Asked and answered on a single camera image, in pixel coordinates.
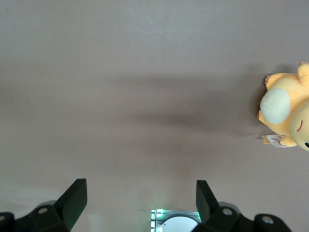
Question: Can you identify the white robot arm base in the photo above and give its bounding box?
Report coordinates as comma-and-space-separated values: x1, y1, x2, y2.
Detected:
155, 217, 199, 232

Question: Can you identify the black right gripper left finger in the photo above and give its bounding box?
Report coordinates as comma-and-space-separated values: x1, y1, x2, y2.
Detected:
0, 178, 88, 232

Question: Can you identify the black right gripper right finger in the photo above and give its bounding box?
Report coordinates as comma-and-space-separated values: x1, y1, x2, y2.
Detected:
192, 179, 293, 232

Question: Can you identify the white paper toy tag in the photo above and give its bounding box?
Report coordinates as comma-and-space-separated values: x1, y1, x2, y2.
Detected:
261, 134, 289, 148

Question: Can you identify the orange plush toy animal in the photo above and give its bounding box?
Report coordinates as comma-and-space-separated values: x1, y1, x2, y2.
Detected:
256, 60, 309, 152

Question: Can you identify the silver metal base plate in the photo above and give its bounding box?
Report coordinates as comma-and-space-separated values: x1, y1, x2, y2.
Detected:
151, 209, 202, 232

